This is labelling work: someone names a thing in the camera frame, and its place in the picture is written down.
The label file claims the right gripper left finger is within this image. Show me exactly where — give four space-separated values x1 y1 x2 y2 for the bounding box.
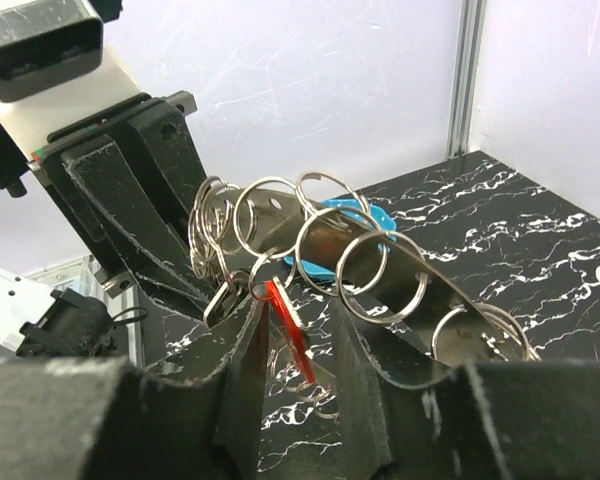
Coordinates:
0 300 269 479

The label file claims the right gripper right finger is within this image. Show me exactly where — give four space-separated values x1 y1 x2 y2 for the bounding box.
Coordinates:
329 302 600 479

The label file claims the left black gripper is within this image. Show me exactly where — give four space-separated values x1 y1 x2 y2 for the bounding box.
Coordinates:
32 92 213 318

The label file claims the blue dotted plate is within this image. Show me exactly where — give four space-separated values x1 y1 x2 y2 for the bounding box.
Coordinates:
302 198 397 282

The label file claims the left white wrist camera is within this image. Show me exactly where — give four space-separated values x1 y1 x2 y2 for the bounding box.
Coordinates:
0 0 141 157

